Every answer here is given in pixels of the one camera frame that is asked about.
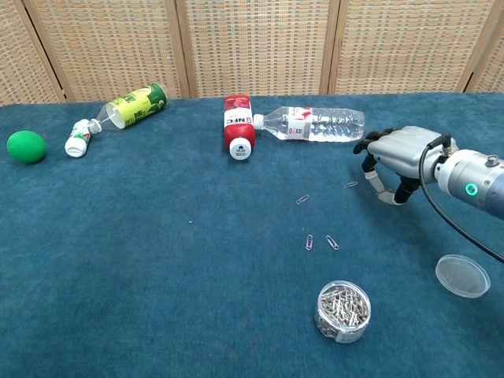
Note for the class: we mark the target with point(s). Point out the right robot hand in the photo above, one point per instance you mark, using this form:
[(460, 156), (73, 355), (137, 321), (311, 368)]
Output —
[(405, 151)]

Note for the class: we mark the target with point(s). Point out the silver paper clip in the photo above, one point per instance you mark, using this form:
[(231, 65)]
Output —
[(332, 242), (309, 241), (350, 184), (302, 199)]

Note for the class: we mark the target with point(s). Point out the round clear paper clip container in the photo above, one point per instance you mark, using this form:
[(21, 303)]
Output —
[(342, 311)]

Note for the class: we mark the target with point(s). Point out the clear water bottle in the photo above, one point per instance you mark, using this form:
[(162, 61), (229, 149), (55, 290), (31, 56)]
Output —
[(315, 124)]

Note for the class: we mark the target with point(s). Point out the woven folding screen panel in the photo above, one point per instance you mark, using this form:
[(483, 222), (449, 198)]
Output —
[(256, 47), (110, 47), (492, 67), (23, 59), (401, 47)]

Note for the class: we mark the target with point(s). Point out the clear round lid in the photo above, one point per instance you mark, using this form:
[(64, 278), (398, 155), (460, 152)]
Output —
[(462, 275)]

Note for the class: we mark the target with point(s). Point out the red juice bottle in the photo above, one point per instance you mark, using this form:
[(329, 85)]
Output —
[(239, 122)]

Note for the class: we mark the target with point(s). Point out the green label plastic bottle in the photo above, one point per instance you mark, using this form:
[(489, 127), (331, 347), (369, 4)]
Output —
[(134, 106)]

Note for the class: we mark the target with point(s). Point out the blue carpet table mat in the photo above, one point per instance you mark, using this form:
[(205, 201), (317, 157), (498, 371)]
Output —
[(157, 275)]

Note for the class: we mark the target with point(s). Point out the small white bottle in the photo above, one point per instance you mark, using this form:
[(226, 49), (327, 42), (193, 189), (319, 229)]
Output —
[(77, 139)]

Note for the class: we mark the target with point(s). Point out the green ball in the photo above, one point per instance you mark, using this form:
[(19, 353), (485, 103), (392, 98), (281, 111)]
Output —
[(27, 146)]

